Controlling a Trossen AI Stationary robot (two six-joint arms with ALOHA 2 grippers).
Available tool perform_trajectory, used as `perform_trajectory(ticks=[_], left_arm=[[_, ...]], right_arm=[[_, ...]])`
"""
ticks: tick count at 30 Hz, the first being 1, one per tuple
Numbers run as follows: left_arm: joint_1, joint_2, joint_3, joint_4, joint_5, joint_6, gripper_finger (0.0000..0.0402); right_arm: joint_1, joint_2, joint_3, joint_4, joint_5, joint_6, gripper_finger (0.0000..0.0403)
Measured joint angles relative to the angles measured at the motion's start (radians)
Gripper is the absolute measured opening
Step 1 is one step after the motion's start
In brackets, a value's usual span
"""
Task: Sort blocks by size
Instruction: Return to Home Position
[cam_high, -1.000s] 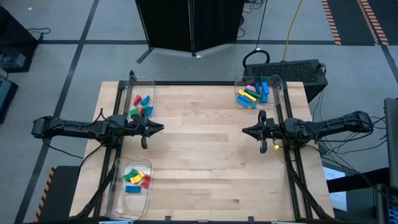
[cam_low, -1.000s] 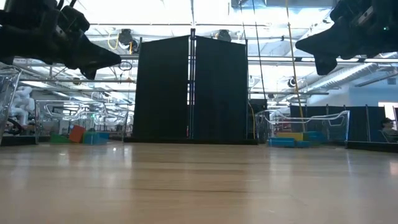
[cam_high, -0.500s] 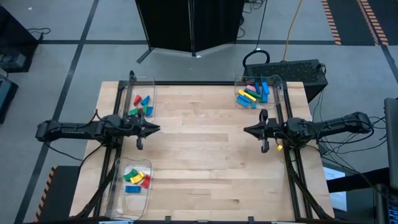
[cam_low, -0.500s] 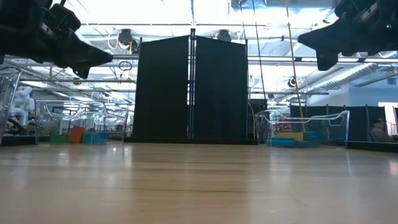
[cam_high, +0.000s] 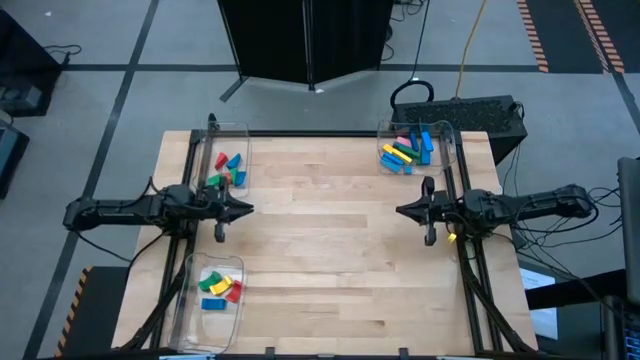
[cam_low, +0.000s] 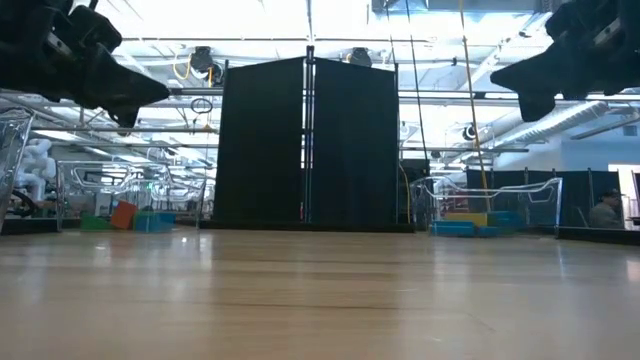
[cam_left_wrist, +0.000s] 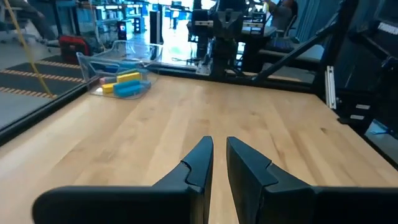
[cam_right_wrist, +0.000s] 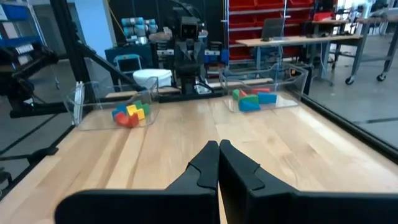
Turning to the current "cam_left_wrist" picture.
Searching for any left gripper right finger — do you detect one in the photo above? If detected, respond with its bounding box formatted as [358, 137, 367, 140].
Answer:
[226, 136, 398, 224]

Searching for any long blue block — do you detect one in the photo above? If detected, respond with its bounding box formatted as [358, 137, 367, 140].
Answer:
[112, 79, 152, 98]

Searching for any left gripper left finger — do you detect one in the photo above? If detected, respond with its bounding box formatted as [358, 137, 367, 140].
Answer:
[32, 135, 215, 224]

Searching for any black hazard-edged floor mat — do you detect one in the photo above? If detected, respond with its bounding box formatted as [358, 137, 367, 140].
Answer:
[0, 55, 86, 100]

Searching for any teal rectangular block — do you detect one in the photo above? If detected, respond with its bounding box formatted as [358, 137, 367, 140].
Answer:
[115, 67, 141, 77]

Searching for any white mounting bracket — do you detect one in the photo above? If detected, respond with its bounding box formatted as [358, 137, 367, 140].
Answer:
[324, 65, 338, 110]

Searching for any yellow rectangular block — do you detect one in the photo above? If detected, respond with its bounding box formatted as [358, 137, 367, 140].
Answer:
[101, 82, 118, 95]
[116, 72, 142, 84]

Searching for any yellow hanging cable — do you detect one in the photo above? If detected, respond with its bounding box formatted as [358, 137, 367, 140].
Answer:
[2, 0, 54, 97]

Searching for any clear plastic bin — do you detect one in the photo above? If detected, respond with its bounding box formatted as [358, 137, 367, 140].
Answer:
[76, 39, 164, 100]

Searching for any red black bag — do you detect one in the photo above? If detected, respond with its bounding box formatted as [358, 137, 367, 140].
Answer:
[58, 35, 93, 65]

